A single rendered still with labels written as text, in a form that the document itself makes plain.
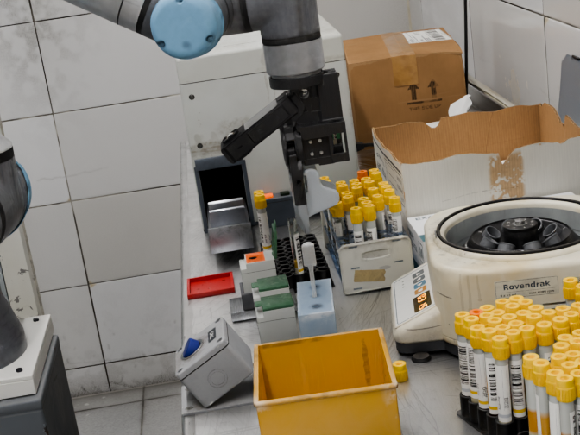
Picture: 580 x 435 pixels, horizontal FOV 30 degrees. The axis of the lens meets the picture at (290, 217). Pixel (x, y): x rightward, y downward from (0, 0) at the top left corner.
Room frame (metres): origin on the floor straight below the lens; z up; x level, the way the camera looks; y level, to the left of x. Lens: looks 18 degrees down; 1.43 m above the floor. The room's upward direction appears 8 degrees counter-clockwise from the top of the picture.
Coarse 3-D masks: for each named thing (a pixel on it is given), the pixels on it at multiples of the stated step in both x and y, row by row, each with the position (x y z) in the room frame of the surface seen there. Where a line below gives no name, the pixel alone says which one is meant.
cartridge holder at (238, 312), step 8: (240, 288) 1.36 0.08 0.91; (248, 296) 1.34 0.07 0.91; (232, 304) 1.36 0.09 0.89; (240, 304) 1.36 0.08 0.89; (248, 304) 1.33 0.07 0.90; (296, 304) 1.34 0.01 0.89; (232, 312) 1.33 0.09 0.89; (240, 312) 1.33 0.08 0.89; (248, 312) 1.33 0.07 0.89; (232, 320) 1.33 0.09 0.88; (240, 320) 1.33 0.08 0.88
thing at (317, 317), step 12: (300, 288) 1.17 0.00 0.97; (324, 288) 1.16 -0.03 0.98; (300, 300) 1.13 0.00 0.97; (312, 300) 1.12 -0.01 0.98; (324, 300) 1.12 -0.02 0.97; (300, 312) 1.09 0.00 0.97; (312, 312) 1.09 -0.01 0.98; (324, 312) 1.09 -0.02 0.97; (300, 324) 1.09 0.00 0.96; (312, 324) 1.09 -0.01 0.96; (324, 324) 1.09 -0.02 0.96; (336, 324) 1.09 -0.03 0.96; (312, 336) 1.09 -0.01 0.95
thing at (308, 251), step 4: (304, 244) 1.13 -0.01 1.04; (308, 244) 1.13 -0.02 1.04; (312, 244) 1.13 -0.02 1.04; (304, 248) 1.13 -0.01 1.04; (308, 248) 1.13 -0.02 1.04; (312, 248) 1.13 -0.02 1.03; (304, 252) 1.13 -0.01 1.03; (308, 252) 1.13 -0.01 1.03; (312, 252) 1.13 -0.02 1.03; (304, 256) 1.13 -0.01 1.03; (308, 256) 1.13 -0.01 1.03; (312, 256) 1.13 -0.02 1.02; (304, 260) 1.13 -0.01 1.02; (308, 260) 1.13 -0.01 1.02; (312, 260) 1.13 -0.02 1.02; (304, 264) 1.13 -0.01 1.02; (308, 264) 1.13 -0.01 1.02; (312, 264) 1.13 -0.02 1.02
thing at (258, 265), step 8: (248, 256) 1.37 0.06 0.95; (256, 256) 1.36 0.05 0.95; (264, 256) 1.36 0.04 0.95; (272, 256) 1.35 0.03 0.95; (240, 264) 1.36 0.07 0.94; (248, 264) 1.34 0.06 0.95; (256, 264) 1.34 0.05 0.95; (264, 264) 1.34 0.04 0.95; (272, 264) 1.34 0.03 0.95; (248, 272) 1.34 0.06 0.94; (256, 272) 1.34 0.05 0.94; (264, 272) 1.34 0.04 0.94; (272, 272) 1.34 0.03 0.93; (248, 280) 1.34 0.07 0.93; (256, 280) 1.34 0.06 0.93; (248, 288) 1.34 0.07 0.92
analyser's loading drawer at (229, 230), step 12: (216, 204) 1.67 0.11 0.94; (228, 204) 1.67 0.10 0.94; (240, 204) 1.67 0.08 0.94; (216, 216) 1.62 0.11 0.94; (228, 216) 1.62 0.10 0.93; (240, 216) 1.62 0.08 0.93; (216, 228) 1.56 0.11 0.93; (228, 228) 1.57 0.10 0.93; (240, 228) 1.57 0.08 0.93; (216, 240) 1.56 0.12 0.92; (228, 240) 1.57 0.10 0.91; (240, 240) 1.57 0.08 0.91; (252, 240) 1.57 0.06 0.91; (216, 252) 1.56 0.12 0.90
